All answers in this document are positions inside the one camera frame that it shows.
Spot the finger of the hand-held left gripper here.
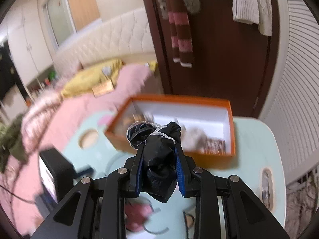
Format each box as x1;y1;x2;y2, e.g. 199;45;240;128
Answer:
74;165;93;179

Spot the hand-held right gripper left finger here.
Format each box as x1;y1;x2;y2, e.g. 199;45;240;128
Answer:
30;144;150;239

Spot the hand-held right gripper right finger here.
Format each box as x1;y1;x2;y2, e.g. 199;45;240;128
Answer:
174;146;291;239

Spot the black lace-trimmed cloth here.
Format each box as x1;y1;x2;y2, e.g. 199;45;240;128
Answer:
127;121;182;203

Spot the orange cardboard box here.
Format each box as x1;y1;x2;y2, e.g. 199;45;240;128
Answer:
104;95;236;157

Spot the brown playing card box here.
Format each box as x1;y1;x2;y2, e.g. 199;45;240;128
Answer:
206;139;226;154

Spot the pink fabric item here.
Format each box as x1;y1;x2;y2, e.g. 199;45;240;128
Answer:
125;202;154;232

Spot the tan fluffy pompom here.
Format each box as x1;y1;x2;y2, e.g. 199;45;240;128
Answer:
181;127;208;152

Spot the olive green cloth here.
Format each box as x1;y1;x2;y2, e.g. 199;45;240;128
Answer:
0;116;28;172

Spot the pink duvet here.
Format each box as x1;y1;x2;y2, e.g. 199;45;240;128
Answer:
0;63;155;237

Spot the yellow pillow with bunny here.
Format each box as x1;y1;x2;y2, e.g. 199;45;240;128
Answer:
61;58;124;97

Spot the black garment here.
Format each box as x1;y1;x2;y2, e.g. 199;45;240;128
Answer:
0;43;15;100

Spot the small yellow pillow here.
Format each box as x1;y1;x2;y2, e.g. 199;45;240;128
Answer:
143;61;157;74

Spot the brown wooden door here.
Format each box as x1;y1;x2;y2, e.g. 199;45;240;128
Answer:
138;0;277;117

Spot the white wardrobe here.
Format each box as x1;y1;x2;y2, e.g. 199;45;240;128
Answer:
0;4;54;105

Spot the cream tufted headboard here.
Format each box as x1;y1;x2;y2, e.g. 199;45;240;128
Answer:
53;7;156;71

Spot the brown pink striped scarf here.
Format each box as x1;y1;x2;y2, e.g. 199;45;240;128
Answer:
150;0;194;68

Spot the white louvered door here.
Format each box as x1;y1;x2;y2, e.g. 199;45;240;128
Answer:
258;0;319;187

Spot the frosted glass window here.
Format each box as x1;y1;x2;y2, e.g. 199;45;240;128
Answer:
43;0;75;48

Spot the white knit sweater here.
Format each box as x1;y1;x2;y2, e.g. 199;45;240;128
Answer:
199;0;273;36

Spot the black cord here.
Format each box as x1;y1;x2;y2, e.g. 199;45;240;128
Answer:
183;210;197;229

